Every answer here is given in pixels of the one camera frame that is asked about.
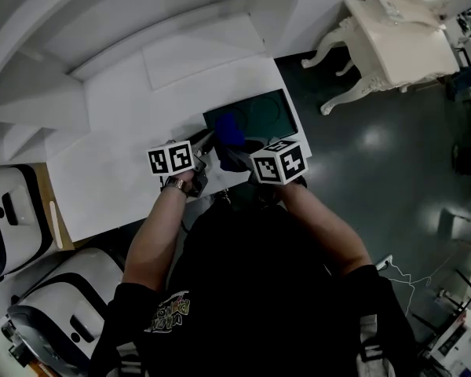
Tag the white black-trimmed machine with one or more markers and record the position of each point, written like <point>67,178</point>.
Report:
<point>15,218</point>
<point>74,289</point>

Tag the dark green case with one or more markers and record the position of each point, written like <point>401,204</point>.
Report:
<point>274,120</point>

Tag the black printed T-shirt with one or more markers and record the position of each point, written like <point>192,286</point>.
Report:
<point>259,289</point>

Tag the person's left hand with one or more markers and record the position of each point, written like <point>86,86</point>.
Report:
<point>182,178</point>

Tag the wooden side table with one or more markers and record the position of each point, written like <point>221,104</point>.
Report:
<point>45,187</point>

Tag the cream carved dressing table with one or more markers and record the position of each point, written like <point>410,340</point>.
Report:
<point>404,45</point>

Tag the person's right forearm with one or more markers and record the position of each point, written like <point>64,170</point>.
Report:
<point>322,230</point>

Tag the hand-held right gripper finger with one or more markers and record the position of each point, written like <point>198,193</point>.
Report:
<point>259,145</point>
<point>239,161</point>

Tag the white desk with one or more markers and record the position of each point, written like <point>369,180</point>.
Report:
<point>121,151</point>

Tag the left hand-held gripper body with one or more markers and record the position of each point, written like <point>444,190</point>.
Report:
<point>169,157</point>

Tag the black metal frame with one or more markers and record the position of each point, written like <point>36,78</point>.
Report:
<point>463,289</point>

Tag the white shelf unit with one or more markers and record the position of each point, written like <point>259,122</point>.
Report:
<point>43,108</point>

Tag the blue cloth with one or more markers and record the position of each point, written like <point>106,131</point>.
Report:
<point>227,132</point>

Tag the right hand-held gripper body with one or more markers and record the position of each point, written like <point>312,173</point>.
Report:
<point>278,163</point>

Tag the white flat stick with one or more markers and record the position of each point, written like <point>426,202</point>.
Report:
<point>56,226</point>

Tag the silver wristwatch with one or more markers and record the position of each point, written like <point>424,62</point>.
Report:
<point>177,186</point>

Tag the white cluttered workbench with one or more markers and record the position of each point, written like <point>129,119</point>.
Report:
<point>463,344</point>

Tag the white power strip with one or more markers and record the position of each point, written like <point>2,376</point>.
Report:
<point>384,262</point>

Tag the person's left forearm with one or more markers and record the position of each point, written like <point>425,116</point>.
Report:
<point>151,242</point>

